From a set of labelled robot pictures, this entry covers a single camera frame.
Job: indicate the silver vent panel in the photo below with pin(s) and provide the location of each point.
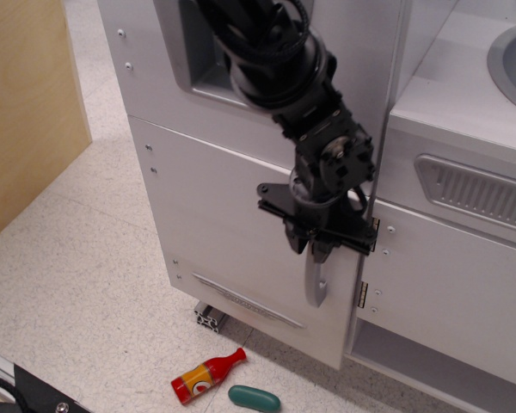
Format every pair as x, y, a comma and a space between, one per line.
467, 189

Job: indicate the red toy sauce bottle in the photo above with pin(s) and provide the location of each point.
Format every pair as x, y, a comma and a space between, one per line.
205, 376

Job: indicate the white oven door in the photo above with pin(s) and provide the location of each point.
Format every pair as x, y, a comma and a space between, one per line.
445, 288

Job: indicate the white toy kitchen counter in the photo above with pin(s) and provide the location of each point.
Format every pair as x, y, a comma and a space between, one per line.
449, 108

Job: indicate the lower brass oven hinge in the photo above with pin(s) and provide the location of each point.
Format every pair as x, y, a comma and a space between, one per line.
362, 294

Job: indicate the silver fridge door handle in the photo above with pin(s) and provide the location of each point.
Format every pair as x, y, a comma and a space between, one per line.
315, 284

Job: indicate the brass oven hinge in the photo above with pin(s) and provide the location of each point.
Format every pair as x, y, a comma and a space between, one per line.
362, 294
375, 226

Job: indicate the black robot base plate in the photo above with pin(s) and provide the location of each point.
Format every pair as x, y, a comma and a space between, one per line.
42, 397

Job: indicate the upper brass oven hinge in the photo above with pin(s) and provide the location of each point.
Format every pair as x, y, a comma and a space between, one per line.
375, 226

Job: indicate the white fridge door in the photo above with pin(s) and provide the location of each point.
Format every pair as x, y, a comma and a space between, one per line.
221, 248

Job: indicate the grey sink basin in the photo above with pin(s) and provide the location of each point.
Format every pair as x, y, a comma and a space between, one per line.
501, 63

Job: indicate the white toy fridge cabinet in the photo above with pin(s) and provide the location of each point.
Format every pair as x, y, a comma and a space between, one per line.
363, 37

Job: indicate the green toy pickle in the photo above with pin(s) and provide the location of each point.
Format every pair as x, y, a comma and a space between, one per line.
254, 398

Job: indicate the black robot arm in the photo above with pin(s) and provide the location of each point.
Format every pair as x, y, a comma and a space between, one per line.
333, 153

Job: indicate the plywood board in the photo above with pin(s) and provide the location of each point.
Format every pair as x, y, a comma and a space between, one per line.
43, 124

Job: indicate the aluminium extrusion foot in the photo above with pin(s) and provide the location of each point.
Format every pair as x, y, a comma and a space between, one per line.
210, 317

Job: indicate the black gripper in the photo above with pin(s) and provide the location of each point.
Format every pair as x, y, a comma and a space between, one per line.
326, 221

